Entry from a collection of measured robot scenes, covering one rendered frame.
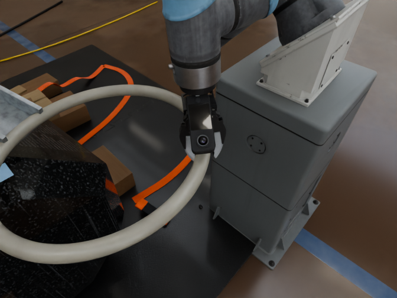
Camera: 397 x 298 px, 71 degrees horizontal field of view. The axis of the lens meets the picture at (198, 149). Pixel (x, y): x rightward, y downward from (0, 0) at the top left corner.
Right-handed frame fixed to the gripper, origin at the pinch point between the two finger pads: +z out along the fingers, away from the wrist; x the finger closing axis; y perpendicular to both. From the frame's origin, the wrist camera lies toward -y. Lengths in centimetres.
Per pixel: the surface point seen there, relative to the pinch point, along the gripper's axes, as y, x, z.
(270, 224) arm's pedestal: 13, -27, 62
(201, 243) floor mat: 20, 4, 85
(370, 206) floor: 31, -93, 92
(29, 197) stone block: 4.2, 47.7, 10.8
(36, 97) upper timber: 120, 97, 51
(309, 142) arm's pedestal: 9.4, -31.7, 10.2
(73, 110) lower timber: 116, 77, 62
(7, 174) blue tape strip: 7, 51, 4
